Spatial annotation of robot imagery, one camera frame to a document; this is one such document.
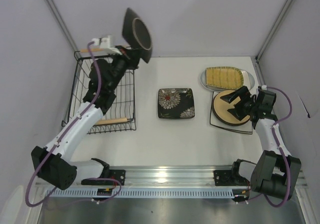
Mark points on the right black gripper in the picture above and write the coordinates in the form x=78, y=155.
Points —
x=246, y=104

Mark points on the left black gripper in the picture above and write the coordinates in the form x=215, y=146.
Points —
x=133, y=57

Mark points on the woven fan-shaped plate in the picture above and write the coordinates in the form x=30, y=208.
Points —
x=224, y=77

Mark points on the dark blue round plate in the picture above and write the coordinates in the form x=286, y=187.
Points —
x=220, y=120

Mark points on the white square plate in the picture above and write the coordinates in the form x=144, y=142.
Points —
x=221, y=118

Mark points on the black wire dish rack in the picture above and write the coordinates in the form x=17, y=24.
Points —
x=122, y=114

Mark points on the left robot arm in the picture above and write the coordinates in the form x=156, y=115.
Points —
x=52, y=163

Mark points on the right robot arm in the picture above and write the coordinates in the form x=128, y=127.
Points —
x=276, y=172

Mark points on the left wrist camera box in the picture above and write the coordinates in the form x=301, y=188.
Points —
x=105, y=44

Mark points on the white slotted cable duct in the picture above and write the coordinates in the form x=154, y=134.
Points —
x=160, y=193

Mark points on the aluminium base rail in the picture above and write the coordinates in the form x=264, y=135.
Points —
x=159, y=177

